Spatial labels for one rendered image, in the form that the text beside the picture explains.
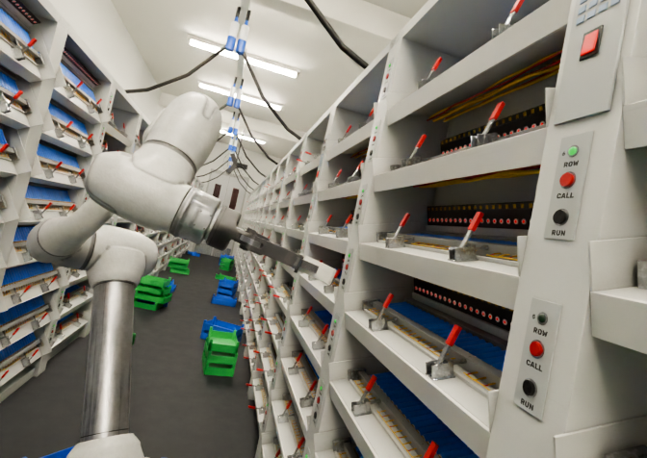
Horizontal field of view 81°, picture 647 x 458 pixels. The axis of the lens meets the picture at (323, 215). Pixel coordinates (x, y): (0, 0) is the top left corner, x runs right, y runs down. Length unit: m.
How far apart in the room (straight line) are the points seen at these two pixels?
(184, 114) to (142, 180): 0.15
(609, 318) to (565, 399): 0.09
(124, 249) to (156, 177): 0.56
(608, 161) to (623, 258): 0.10
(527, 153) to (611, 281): 0.20
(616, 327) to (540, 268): 0.10
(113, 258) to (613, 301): 1.09
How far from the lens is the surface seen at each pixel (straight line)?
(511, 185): 0.91
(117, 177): 0.68
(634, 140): 0.50
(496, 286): 0.57
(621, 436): 0.54
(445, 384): 0.67
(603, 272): 0.47
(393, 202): 1.10
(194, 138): 0.73
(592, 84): 0.54
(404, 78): 1.19
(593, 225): 0.48
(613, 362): 0.51
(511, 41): 0.73
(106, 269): 1.19
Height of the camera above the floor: 1.09
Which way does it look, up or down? 3 degrees up
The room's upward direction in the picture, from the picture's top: 12 degrees clockwise
